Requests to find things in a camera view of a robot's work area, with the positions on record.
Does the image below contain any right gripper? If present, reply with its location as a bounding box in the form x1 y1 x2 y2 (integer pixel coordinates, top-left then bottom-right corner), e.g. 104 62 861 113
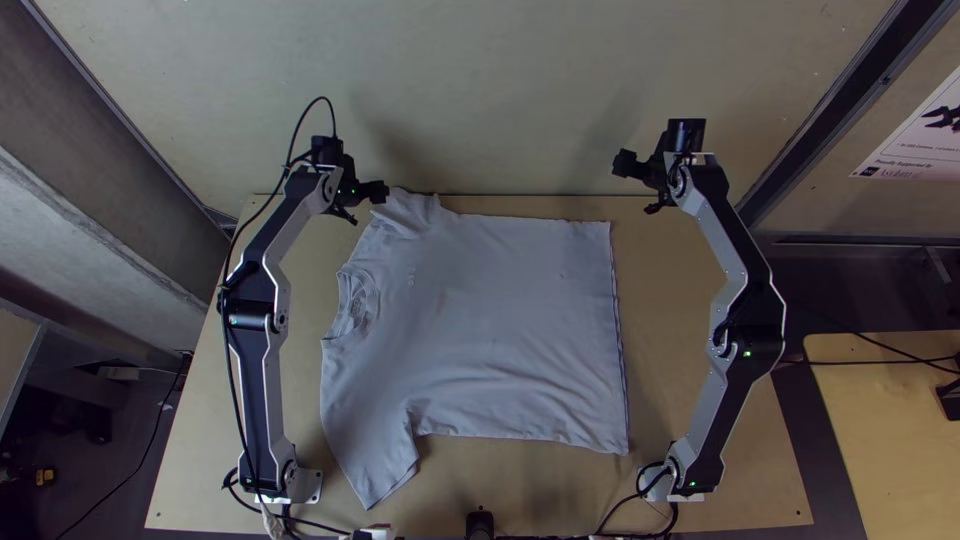
611 148 673 217

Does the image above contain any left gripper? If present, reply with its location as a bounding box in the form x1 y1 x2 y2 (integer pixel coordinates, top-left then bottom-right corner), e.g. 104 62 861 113
329 176 391 226

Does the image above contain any white t-shirt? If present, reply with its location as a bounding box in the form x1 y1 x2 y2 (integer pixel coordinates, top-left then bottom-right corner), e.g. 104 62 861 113
318 185 631 511

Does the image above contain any pale wooden desk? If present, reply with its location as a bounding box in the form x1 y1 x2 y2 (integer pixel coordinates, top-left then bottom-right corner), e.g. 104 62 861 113
803 329 960 540

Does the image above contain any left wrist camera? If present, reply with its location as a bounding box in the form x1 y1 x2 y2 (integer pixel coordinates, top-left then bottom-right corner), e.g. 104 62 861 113
311 134 346 170

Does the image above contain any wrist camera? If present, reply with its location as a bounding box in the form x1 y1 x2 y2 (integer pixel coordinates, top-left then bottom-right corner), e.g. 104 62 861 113
311 134 346 170
665 117 708 154

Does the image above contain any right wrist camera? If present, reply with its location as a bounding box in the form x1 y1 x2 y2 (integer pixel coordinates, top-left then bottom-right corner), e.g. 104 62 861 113
665 117 708 154

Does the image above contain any black cable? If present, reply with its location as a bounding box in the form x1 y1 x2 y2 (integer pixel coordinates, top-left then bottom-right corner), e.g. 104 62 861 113
222 468 354 538
217 95 339 496
779 332 960 376
592 461 680 540
52 356 189 540

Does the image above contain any white wall poster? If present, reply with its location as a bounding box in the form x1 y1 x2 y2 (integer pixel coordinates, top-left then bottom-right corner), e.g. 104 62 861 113
849 65 960 184

